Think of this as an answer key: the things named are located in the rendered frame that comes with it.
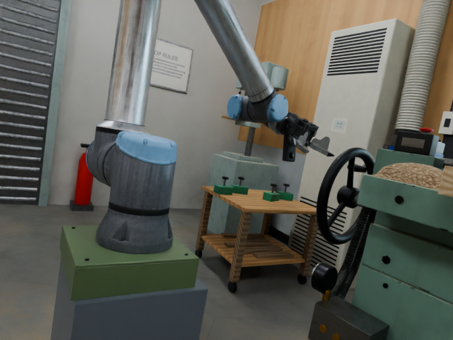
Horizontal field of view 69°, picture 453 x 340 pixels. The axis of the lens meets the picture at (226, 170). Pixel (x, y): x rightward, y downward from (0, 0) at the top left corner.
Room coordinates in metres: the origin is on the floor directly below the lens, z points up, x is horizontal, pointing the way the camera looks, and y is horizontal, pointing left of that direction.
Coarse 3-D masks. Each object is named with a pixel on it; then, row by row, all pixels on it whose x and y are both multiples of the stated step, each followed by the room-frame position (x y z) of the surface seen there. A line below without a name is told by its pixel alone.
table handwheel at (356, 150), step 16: (336, 160) 0.88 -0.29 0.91; (352, 160) 0.92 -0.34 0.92; (368, 160) 0.97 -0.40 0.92; (352, 176) 0.93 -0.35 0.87; (320, 192) 0.86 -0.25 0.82; (352, 192) 0.92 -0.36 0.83; (320, 208) 0.86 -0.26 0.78; (336, 208) 0.92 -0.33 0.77; (320, 224) 0.87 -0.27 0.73; (336, 240) 0.92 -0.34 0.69
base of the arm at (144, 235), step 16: (112, 208) 0.76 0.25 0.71; (128, 208) 0.74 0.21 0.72; (112, 224) 0.74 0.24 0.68; (128, 224) 0.74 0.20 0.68; (144, 224) 0.75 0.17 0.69; (160, 224) 0.78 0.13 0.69; (96, 240) 0.76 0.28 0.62; (112, 240) 0.73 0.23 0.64; (128, 240) 0.73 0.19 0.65; (144, 240) 0.74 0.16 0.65; (160, 240) 0.76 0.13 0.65
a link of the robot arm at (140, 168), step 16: (128, 144) 0.76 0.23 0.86; (144, 144) 0.75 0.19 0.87; (160, 144) 0.77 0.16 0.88; (176, 144) 0.83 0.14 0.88; (112, 160) 0.80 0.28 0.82; (128, 160) 0.75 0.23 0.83; (144, 160) 0.75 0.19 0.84; (160, 160) 0.77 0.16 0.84; (176, 160) 0.82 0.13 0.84; (112, 176) 0.78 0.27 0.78; (128, 176) 0.75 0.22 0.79; (144, 176) 0.75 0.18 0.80; (160, 176) 0.77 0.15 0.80; (112, 192) 0.77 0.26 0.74; (128, 192) 0.75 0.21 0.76; (144, 192) 0.75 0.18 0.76; (160, 192) 0.77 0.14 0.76; (144, 208) 0.75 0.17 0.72; (160, 208) 0.78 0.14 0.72
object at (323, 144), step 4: (312, 140) 1.18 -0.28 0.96; (316, 140) 1.17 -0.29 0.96; (320, 140) 1.17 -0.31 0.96; (324, 140) 1.16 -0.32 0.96; (328, 140) 1.16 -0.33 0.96; (312, 144) 1.17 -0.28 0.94; (316, 144) 1.18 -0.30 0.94; (320, 144) 1.17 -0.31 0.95; (324, 144) 1.17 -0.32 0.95; (328, 144) 1.16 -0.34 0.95; (312, 148) 1.17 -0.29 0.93; (316, 148) 1.17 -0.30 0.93; (320, 148) 1.16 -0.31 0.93; (324, 148) 1.17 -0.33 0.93; (320, 152) 1.16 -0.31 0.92; (324, 152) 1.16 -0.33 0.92; (328, 152) 1.15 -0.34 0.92; (328, 156) 1.15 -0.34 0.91; (332, 156) 1.15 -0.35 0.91
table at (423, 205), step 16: (368, 176) 0.62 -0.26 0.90; (368, 192) 0.61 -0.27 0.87; (384, 192) 0.59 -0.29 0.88; (400, 192) 0.57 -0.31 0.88; (416, 192) 0.55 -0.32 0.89; (432, 192) 0.54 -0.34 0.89; (384, 208) 0.59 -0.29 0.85; (400, 208) 0.57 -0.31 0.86; (416, 208) 0.55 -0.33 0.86; (432, 208) 0.53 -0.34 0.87; (448, 208) 0.52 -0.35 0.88; (432, 224) 0.53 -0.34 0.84; (448, 224) 0.51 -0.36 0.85
